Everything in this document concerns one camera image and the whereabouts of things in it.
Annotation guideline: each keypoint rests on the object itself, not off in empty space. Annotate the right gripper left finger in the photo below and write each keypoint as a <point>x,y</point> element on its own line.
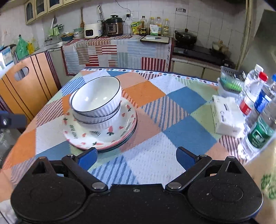
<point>78,167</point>

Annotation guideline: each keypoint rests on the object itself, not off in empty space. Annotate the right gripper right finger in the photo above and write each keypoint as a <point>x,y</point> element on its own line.
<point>193,165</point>

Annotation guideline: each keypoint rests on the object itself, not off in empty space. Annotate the white lovely bear plate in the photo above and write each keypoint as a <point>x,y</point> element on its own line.
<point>101,131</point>

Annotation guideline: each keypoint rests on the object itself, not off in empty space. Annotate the blue fried egg plate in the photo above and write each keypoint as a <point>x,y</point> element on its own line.
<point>127,137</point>

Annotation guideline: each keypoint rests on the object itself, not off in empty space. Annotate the white ribbed bowl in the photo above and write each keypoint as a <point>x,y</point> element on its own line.
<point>97,123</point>
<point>98,97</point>

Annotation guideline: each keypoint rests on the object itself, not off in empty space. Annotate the stacked bowls on counter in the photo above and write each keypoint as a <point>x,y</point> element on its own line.
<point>78,33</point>

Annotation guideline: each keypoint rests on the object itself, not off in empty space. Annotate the orange wooden chair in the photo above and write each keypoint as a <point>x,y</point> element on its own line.
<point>27,86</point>

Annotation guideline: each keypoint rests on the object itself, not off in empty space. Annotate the white tissue pack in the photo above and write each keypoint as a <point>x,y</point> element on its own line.
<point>227,117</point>

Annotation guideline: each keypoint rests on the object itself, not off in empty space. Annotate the white rice bag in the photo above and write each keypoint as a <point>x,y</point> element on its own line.
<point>262,170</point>

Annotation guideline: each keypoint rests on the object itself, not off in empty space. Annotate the green label water bottle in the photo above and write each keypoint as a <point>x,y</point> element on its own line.
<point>261,132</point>

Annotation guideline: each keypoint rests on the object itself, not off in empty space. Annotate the green plastic bag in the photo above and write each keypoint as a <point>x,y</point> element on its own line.
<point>21,48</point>

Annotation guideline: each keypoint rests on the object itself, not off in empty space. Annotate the red label water bottle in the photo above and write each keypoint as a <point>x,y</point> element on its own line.
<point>252,93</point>

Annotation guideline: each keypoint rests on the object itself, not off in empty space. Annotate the clear plastic basket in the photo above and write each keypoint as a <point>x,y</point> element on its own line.
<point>230,83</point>

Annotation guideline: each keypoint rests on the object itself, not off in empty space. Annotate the blue label water bottle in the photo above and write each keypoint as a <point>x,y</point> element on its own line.
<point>266,94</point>

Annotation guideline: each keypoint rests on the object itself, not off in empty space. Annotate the white cap water bottle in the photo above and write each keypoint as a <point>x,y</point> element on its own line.
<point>252,76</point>

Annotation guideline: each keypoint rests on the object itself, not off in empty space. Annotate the black gas stove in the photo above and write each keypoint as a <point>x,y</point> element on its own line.
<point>205,54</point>

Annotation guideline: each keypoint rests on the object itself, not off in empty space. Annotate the white rice cooker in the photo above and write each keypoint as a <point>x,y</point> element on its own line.
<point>94,30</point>

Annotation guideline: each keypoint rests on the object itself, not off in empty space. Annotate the patchwork counter cloth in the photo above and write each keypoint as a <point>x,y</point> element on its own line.
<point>128,51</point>

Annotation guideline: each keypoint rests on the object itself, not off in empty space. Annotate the black wok with lid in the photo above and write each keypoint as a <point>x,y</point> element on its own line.
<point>186,38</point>

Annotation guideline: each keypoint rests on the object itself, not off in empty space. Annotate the cooking oil bottle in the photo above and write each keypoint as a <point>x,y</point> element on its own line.
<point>165,31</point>

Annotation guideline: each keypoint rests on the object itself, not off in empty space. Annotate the black pressure cooker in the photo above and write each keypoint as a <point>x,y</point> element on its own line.
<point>114,26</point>

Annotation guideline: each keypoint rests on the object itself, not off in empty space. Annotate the yellow snack bag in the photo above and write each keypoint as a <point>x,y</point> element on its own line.
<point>135,27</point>

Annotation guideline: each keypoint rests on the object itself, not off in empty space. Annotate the cream wall cabinets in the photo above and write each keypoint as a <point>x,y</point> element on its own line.
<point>35,9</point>

